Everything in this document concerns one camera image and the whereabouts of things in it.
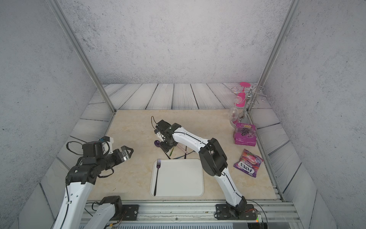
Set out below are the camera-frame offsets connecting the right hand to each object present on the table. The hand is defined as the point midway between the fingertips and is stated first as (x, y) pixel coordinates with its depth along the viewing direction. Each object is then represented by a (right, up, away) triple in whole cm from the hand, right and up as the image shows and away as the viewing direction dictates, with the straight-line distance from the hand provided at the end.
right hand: (166, 146), depth 91 cm
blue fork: (+7, -8, +3) cm, 11 cm away
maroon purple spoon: (+12, -5, +4) cm, 13 cm away
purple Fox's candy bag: (+51, -9, -2) cm, 52 cm away
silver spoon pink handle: (+10, -3, +6) cm, 12 cm away
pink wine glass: (+46, +29, -4) cm, 54 cm away
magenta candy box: (+52, +7, +5) cm, 53 cm away
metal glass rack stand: (+53, +31, +2) cm, 61 cm away
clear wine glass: (+47, +20, +13) cm, 53 cm away
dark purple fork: (-5, -11, -1) cm, 12 cm away
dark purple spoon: (-8, +1, +8) cm, 11 cm away
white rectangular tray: (+7, -17, -6) cm, 20 cm away
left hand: (-17, 0, -17) cm, 24 cm away
